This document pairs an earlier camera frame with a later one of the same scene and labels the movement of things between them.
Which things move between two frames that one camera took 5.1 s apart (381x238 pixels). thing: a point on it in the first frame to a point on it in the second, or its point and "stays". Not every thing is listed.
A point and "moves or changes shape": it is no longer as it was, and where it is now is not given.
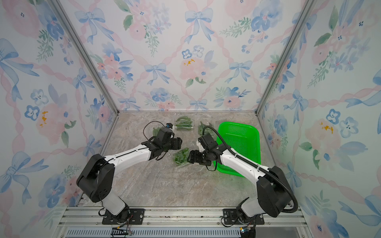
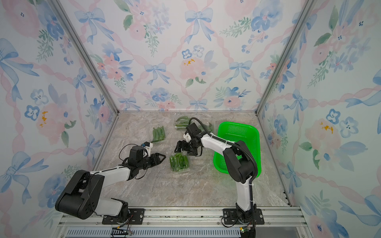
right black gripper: x=194 y=157 to x=179 y=145
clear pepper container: x=181 y=158 moves or changes shape
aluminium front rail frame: x=87 y=222 stays
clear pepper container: x=184 y=123 stays
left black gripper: x=178 y=143 to x=157 y=160
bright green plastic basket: x=243 y=139 stays
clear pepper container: x=201 y=129 stays
